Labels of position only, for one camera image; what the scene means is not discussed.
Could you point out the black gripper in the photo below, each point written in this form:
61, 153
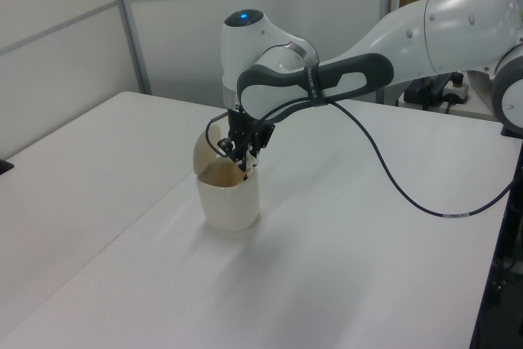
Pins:
243, 128

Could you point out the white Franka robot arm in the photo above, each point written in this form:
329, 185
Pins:
449, 30

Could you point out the small white lidded bin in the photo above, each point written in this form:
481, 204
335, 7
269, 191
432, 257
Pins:
231, 206

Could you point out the black power adapter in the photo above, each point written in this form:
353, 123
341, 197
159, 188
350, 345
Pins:
425, 89

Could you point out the white power strip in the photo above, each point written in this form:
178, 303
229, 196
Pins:
457, 89

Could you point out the black clamp base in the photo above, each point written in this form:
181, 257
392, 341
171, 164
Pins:
5, 166

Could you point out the grey partition frame post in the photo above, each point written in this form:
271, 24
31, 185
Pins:
130, 26

